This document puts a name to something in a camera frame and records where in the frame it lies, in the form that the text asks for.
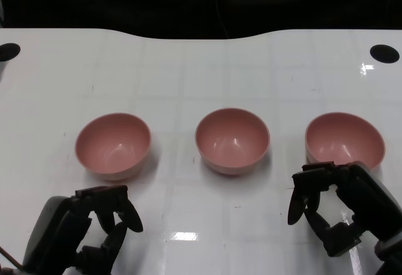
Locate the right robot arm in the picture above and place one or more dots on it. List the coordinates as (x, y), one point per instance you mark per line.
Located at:
(391, 256)

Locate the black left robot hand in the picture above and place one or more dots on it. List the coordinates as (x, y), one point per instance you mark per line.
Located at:
(53, 224)

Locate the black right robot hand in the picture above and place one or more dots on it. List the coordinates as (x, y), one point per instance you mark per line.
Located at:
(361, 199)

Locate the pink plastic bowl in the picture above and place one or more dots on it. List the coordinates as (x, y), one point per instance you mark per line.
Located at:
(113, 146)
(232, 140)
(344, 140)

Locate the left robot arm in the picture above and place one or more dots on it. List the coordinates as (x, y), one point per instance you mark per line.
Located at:
(7, 271)

